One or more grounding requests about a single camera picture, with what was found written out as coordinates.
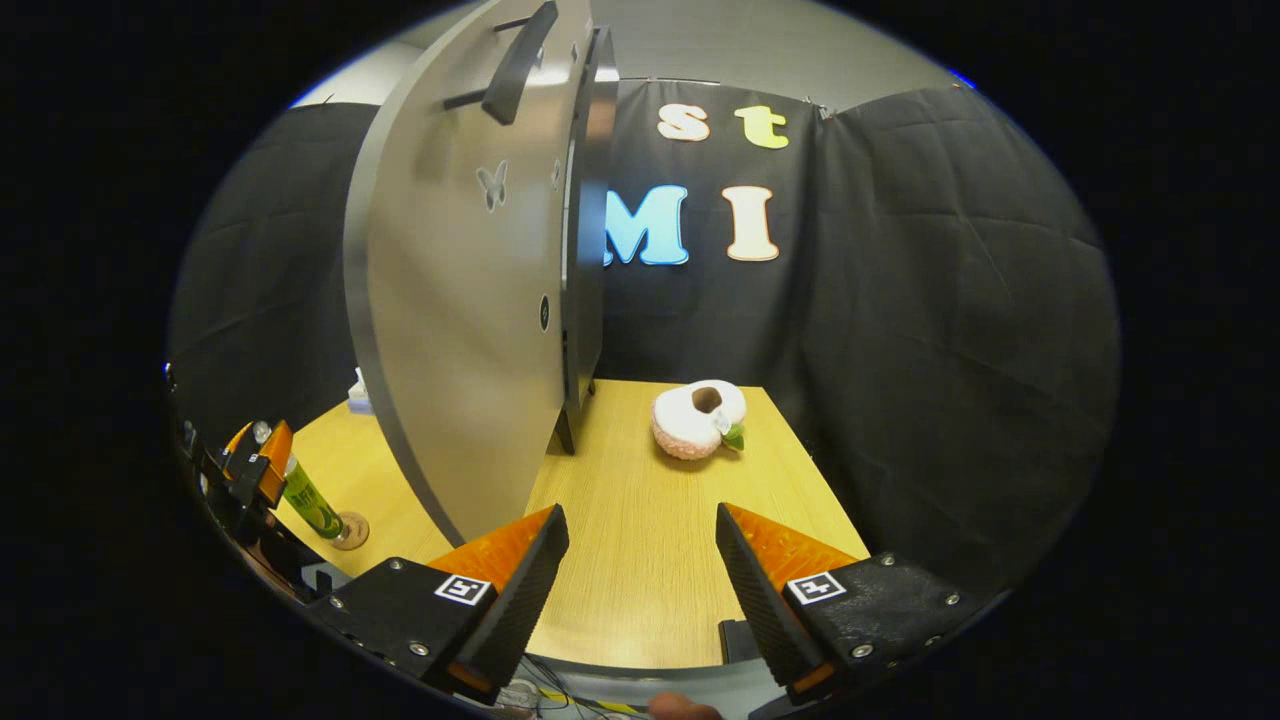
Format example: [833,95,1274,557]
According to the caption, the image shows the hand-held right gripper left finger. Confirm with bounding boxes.
[305,503,571,706]

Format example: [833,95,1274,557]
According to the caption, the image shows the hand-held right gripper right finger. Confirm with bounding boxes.
[714,502,987,706]

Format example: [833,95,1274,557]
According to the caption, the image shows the green label plastic bottle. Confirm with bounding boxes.
[252,420,348,543]

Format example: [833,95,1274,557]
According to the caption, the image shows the beige cabinet door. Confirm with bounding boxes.
[342,0,603,548]

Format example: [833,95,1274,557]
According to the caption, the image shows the grey cabinet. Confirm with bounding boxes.
[558,24,621,457]

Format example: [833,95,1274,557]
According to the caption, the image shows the white pink plush toy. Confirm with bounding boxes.
[651,379,750,462]

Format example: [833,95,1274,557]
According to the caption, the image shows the black backdrop cloth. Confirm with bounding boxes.
[168,78,1123,593]

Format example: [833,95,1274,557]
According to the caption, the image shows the floor cables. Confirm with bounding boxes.
[498,654,646,719]

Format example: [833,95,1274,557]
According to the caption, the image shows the black door handle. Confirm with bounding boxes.
[442,0,560,127]

